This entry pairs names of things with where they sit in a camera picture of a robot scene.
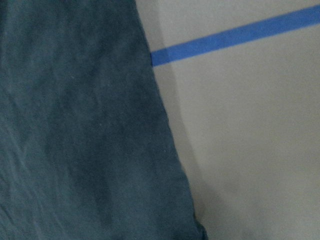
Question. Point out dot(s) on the black printed t-shirt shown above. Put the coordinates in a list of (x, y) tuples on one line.
[(86, 151)]

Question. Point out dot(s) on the blue tape grid lines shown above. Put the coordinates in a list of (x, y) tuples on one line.
[(265, 28)]

